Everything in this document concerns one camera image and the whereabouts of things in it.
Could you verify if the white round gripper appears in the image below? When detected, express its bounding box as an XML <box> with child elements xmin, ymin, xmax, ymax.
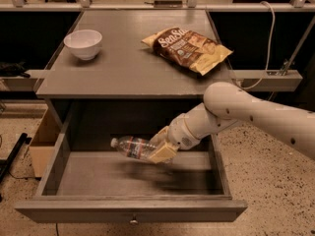
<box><xmin>148</xmin><ymin>113</ymin><xmax>200</xmax><ymax>163</ymax></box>

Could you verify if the clear plastic water bottle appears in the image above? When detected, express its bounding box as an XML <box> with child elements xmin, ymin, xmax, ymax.
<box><xmin>110</xmin><ymin>136</ymin><xmax>158</xmax><ymax>162</ymax></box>

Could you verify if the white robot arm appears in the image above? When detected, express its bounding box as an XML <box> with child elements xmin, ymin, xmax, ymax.
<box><xmin>149</xmin><ymin>82</ymin><xmax>315</xmax><ymax>163</ymax></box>

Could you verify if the metal drawer knob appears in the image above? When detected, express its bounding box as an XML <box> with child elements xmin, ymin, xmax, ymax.
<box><xmin>129</xmin><ymin>214</ymin><xmax>139</xmax><ymax>225</ymax></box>

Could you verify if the open grey top drawer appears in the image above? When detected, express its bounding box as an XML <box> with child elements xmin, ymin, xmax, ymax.
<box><xmin>15</xmin><ymin>99</ymin><xmax>247</xmax><ymax>223</ymax></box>

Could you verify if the grey wooden cabinet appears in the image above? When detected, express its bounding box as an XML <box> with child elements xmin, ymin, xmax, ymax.
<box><xmin>33</xmin><ymin>9</ymin><xmax>238</xmax><ymax>135</ymax></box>

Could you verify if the brown yellow chip bag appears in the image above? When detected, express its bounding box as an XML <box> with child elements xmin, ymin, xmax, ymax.
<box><xmin>142</xmin><ymin>27</ymin><xmax>232</xmax><ymax>76</ymax></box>

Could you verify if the cardboard box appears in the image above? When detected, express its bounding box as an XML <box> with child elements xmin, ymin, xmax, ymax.
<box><xmin>29</xmin><ymin>109</ymin><xmax>60</xmax><ymax>178</ymax></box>

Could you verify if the white ceramic bowl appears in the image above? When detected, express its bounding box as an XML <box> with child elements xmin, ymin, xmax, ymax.
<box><xmin>63</xmin><ymin>29</ymin><xmax>102</xmax><ymax>60</ymax></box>

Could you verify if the black stand leg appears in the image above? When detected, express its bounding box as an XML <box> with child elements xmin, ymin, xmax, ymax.
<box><xmin>0</xmin><ymin>133</ymin><xmax>28</xmax><ymax>183</ymax></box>

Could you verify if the grey metal rail frame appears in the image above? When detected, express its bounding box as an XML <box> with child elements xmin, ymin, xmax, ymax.
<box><xmin>0</xmin><ymin>0</ymin><xmax>315</xmax><ymax>93</ymax></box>

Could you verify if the white cable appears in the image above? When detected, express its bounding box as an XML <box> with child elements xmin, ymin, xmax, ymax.
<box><xmin>234</xmin><ymin>0</ymin><xmax>277</xmax><ymax>90</ymax></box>

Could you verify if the black object on rail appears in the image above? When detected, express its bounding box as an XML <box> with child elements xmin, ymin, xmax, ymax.
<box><xmin>0</xmin><ymin>62</ymin><xmax>31</xmax><ymax>78</ymax></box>

